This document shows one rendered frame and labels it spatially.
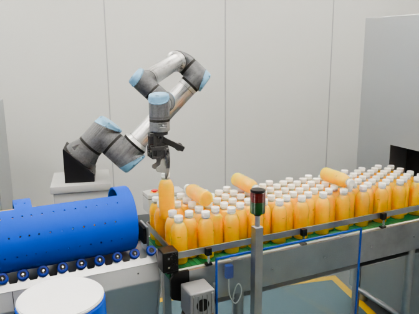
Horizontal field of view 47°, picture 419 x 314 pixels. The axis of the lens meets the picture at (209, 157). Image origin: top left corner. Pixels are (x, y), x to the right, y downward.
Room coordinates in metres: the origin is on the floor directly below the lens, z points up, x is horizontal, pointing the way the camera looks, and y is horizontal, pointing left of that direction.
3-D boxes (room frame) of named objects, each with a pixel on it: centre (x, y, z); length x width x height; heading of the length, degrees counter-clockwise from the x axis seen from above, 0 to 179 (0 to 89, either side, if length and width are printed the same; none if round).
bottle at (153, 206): (2.26, 0.26, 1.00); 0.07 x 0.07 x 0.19
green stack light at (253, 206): (1.89, -0.20, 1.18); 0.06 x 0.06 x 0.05
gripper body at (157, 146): (2.11, 0.23, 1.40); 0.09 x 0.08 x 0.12; 115
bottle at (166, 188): (2.12, 0.20, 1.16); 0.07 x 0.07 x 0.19
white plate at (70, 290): (1.44, 0.49, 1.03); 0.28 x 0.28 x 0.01
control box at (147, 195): (2.41, 0.24, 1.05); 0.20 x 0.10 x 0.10; 115
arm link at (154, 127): (2.11, 0.22, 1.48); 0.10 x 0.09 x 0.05; 25
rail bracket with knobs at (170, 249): (1.90, 0.18, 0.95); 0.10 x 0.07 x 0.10; 25
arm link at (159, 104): (2.12, 0.22, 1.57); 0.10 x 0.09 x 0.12; 174
